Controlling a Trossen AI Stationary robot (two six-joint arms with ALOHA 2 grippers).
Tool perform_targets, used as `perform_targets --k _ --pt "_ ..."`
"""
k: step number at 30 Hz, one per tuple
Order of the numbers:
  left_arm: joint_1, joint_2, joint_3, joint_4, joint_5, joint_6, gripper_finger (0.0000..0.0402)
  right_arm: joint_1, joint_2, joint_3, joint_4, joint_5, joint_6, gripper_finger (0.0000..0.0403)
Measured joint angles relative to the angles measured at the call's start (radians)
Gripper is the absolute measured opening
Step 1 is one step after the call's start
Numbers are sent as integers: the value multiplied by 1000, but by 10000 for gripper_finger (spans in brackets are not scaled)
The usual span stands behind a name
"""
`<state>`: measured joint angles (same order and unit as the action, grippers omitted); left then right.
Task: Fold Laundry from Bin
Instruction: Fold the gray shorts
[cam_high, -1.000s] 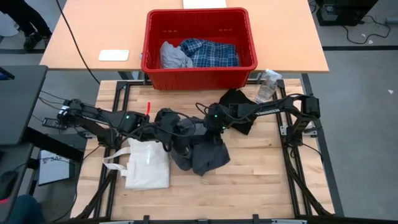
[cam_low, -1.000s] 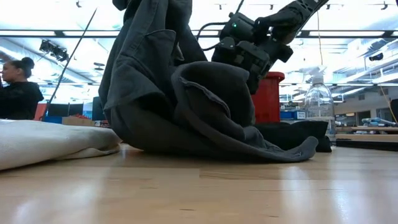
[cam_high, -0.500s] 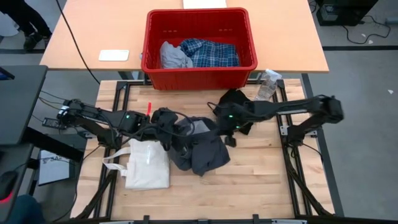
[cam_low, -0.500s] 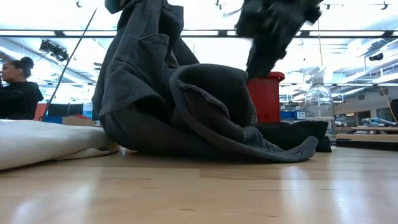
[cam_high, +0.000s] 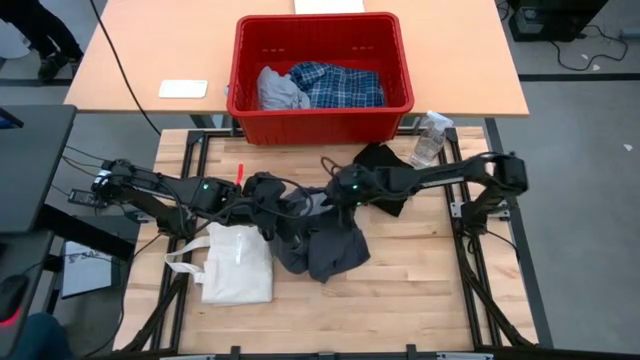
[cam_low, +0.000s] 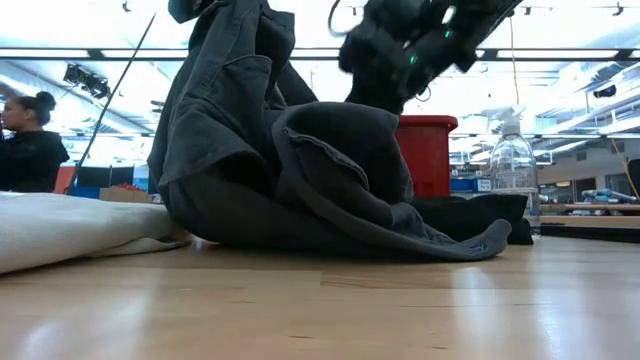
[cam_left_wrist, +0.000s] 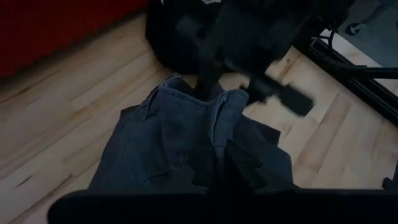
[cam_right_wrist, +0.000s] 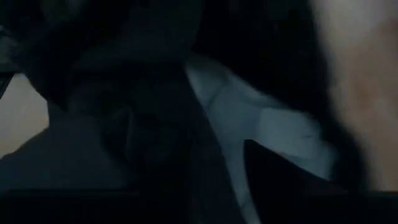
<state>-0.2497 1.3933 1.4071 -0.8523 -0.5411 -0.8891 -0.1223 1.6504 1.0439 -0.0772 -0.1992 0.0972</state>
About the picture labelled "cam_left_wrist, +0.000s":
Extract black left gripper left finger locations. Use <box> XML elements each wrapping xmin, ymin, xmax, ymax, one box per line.
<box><xmin>191</xmin><ymin>146</ymin><xmax>218</xmax><ymax>190</ymax></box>

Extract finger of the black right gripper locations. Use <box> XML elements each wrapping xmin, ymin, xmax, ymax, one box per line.
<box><xmin>244</xmin><ymin>74</ymin><xmax>315</xmax><ymax>118</ymax></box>
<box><xmin>195</xmin><ymin>63</ymin><xmax>223</xmax><ymax>101</ymax></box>

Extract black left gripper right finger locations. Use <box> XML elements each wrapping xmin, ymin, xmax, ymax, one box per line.
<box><xmin>225</xmin><ymin>139</ymin><xmax>271</xmax><ymax>190</ymax></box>

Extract dark grey cargo shorts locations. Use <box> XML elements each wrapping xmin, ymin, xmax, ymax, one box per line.
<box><xmin>86</xmin><ymin>73</ymin><xmax>295</xmax><ymax>194</ymax></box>

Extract red plastic laundry bin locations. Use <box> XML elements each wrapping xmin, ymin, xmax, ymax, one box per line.
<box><xmin>0</xmin><ymin>0</ymin><xmax>150</xmax><ymax>78</ymax></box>

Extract grey office chair base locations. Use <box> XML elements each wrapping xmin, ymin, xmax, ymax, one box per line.
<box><xmin>345</xmin><ymin>0</ymin><xmax>398</xmax><ymax>35</ymax></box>

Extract black aluminium table frame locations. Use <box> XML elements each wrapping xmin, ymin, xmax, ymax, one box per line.
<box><xmin>294</xmin><ymin>30</ymin><xmax>398</xmax><ymax>190</ymax></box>

